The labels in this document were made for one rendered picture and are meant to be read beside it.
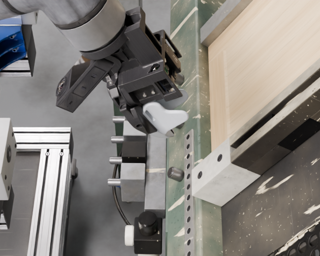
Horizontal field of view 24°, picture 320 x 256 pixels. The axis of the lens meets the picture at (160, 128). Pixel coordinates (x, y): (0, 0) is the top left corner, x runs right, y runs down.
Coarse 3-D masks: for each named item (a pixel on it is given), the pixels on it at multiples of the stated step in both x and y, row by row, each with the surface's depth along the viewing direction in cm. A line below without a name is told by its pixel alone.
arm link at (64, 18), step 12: (12, 0) 79; (24, 0) 79; (36, 0) 79; (48, 0) 78; (60, 0) 78; (72, 0) 78; (84, 0) 79; (96, 0) 80; (24, 12) 82; (48, 12) 80; (60, 12) 79; (72, 12) 79; (84, 12) 80; (96, 12) 81; (60, 24) 81; (72, 24) 81
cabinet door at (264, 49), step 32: (256, 0) 159; (288, 0) 147; (224, 32) 167; (256, 32) 154; (288, 32) 143; (224, 64) 161; (256, 64) 149; (288, 64) 139; (224, 96) 156; (256, 96) 145; (224, 128) 151
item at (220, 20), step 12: (228, 0) 166; (240, 0) 160; (252, 0) 160; (216, 12) 169; (228, 12) 164; (240, 12) 163; (204, 24) 172; (216, 24) 167; (228, 24) 166; (204, 36) 170; (216, 36) 169
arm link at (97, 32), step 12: (108, 0) 82; (108, 12) 82; (120, 12) 83; (84, 24) 81; (96, 24) 81; (108, 24) 82; (120, 24) 83; (72, 36) 82; (84, 36) 82; (96, 36) 82; (108, 36) 83; (84, 48) 84; (96, 48) 83
